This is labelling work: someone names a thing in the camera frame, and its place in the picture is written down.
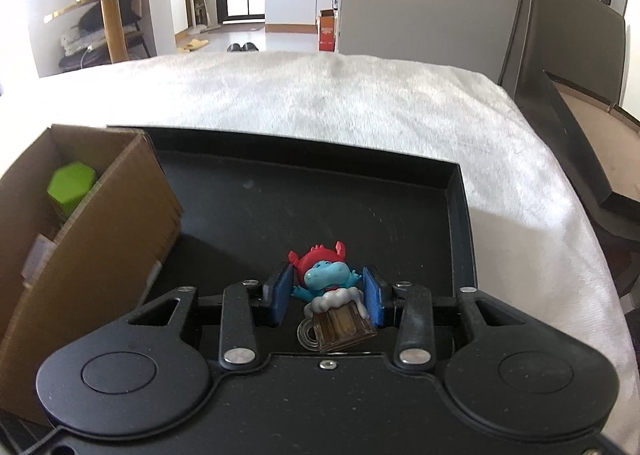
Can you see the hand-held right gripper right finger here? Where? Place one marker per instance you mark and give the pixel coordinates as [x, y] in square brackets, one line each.
[375, 297]

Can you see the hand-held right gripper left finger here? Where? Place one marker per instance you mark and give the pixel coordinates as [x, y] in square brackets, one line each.
[279, 295]

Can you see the blue figurine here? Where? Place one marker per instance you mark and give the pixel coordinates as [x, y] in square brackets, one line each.
[325, 276]

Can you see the black tray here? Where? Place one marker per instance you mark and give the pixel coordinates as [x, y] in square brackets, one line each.
[300, 195]

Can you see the brown cardboard box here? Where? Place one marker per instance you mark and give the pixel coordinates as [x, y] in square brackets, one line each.
[100, 285]

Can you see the green hexagonal box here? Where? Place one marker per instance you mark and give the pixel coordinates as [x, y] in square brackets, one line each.
[70, 187]

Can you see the yellow slipper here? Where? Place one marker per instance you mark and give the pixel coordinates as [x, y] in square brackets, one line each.
[187, 48]
[200, 43]

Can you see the orange cardboard box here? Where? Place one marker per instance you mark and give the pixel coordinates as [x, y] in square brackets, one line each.
[327, 35]

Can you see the grey doormat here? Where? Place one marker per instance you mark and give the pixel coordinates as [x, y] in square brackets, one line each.
[241, 26]

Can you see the dark chair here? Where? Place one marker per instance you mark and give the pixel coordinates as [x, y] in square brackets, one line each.
[132, 42]

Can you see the white low cabinet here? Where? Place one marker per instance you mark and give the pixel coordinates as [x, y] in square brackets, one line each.
[167, 15]

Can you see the round gold table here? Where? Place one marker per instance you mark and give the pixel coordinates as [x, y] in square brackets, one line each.
[114, 35]

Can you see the grey coat stand pole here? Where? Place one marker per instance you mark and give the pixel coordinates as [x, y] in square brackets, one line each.
[515, 20]

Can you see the white flat boxes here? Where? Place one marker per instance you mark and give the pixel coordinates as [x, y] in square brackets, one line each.
[80, 42]

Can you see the dark grey panel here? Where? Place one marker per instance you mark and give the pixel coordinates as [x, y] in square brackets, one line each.
[570, 35]

